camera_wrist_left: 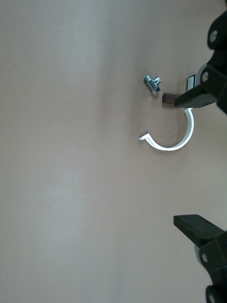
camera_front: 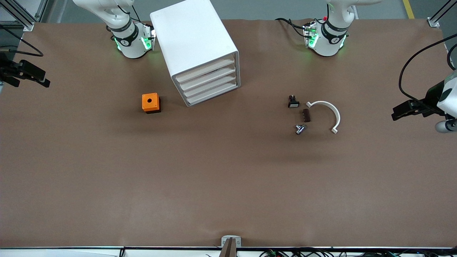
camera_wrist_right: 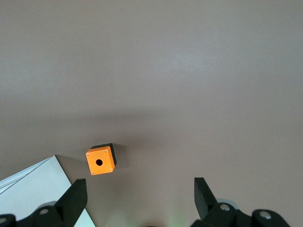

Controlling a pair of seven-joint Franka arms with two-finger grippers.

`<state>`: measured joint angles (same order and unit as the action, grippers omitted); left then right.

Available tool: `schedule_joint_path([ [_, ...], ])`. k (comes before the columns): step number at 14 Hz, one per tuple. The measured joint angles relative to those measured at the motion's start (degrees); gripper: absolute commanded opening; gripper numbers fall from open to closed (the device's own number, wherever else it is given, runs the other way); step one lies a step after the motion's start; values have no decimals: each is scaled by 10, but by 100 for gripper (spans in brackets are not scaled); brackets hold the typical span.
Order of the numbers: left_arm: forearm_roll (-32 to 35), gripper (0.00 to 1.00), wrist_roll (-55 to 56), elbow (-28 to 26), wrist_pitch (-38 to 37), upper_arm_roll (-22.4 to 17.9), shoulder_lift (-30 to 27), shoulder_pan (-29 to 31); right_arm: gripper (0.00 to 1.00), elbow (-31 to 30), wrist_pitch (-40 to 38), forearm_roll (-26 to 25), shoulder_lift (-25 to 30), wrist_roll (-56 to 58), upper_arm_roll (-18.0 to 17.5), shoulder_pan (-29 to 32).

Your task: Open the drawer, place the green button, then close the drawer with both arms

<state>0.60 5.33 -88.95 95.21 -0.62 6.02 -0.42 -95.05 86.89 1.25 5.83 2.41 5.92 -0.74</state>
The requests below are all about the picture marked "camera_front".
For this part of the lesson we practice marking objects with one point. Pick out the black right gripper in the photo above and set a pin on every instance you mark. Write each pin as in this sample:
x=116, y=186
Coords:
x=8, y=69

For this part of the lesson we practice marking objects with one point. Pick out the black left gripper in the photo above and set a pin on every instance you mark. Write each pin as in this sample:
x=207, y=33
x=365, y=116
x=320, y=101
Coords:
x=431, y=99

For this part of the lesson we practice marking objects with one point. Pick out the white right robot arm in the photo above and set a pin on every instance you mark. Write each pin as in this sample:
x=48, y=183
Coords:
x=130, y=43

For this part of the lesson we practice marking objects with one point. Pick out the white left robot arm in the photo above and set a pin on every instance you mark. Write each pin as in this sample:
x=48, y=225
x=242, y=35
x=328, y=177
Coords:
x=330, y=43

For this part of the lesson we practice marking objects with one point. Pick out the small black white push button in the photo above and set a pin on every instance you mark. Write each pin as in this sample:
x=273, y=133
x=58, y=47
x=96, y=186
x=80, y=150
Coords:
x=293, y=102

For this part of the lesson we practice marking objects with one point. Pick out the brown terminal block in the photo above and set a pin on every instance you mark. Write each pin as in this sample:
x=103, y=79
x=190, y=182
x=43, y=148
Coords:
x=305, y=115

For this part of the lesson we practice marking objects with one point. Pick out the aluminium frame profile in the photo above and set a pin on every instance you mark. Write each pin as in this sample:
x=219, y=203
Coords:
x=21, y=16
x=437, y=18

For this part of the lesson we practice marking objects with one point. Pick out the white curved plastic bracket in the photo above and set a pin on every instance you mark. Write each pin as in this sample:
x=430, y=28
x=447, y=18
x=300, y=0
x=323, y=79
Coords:
x=334, y=110

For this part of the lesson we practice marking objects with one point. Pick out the silver metal key switch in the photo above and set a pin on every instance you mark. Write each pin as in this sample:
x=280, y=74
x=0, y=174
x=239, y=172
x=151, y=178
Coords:
x=300, y=129

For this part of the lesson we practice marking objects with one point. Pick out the orange push button enclosure box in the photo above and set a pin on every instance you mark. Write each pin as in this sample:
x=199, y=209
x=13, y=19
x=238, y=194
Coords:
x=150, y=101

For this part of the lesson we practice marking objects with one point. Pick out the table edge rail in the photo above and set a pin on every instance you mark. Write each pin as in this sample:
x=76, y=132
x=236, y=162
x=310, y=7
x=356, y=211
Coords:
x=71, y=248

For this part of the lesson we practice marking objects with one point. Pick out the grey metal camera bracket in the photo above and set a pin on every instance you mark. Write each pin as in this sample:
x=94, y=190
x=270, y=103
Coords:
x=225, y=238

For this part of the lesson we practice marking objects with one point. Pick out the brown camera post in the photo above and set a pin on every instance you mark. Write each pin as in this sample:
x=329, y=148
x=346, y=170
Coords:
x=228, y=250

